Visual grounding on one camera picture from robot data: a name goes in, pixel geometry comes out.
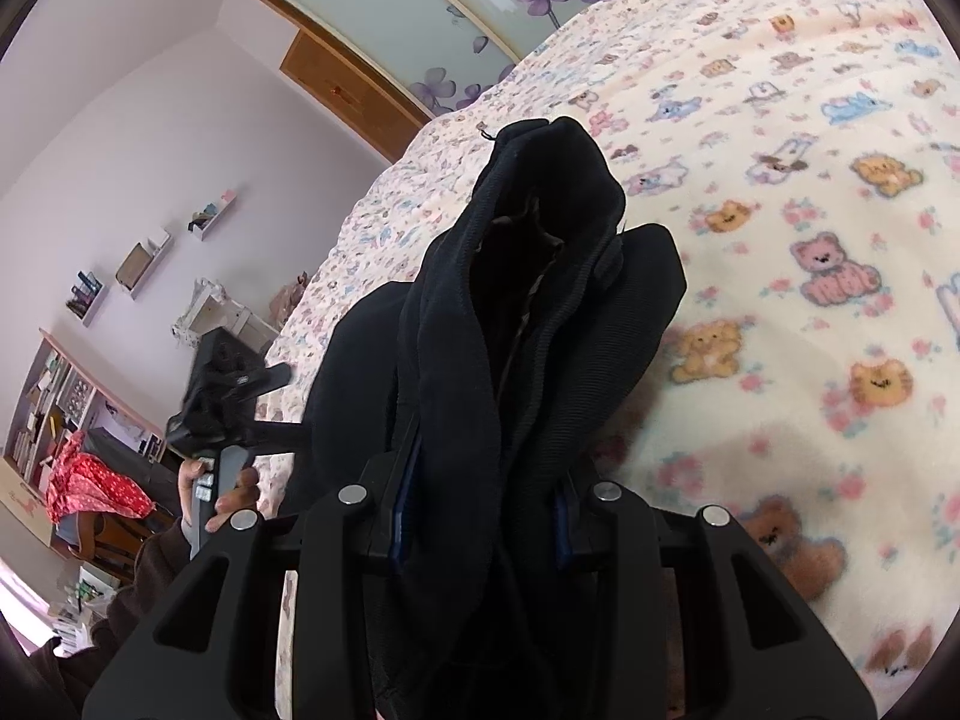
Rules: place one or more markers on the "white wall shelf middle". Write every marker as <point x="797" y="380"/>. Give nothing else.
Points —
<point x="141" y="261"/>

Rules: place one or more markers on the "white wall shelf lower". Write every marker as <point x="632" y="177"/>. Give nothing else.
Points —
<point x="86" y="294"/>

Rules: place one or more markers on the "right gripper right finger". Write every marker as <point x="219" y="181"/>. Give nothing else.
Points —
<point x="685" y="616"/>

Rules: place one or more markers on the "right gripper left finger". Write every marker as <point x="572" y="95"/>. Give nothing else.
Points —
<point x="209" y="647"/>

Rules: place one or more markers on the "teddy bear print bedspread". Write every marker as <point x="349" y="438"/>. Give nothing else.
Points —
<point x="804" y="153"/>

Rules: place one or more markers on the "white ornate rack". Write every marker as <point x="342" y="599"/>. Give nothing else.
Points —
<point x="210" y="308"/>

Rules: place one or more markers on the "pink bookcase with items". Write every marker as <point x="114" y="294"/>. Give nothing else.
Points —
<point x="61" y="396"/>

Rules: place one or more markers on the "red patterned cloth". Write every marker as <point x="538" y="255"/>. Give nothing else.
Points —
<point x="81" y="482"/>

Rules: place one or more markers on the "wooden door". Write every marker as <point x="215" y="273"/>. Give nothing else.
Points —
<point x="355" y="93"/>

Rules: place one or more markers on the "white wall shelf upper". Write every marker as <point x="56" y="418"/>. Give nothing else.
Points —
<point x="202" y="221"/>

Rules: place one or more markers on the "white wall shelf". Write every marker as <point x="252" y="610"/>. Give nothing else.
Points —
<point x="86" y="294"/>
<point x="202" y="221"/>
<point x="141" y="261"/>

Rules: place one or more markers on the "black pants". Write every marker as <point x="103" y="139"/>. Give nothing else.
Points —
<point x="529" y="322"/>

